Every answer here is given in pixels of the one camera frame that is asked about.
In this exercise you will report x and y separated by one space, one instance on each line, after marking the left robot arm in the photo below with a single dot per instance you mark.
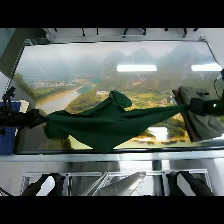
10 118

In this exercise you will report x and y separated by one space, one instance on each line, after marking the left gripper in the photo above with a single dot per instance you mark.
33 119

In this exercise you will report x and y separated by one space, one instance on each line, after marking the grey-green garment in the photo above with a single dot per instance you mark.
200 128

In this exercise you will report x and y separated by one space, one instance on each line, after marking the blue garment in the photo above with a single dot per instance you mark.
6 141

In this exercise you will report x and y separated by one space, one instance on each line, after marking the dark green shirt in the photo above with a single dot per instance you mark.
106 125

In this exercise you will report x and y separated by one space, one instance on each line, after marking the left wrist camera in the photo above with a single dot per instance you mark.
9 94

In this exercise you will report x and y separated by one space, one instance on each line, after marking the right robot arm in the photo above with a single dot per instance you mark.
215 107

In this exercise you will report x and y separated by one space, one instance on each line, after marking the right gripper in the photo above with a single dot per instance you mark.
197 106

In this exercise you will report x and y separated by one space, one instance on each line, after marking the silver frame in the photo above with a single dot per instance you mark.
133 156

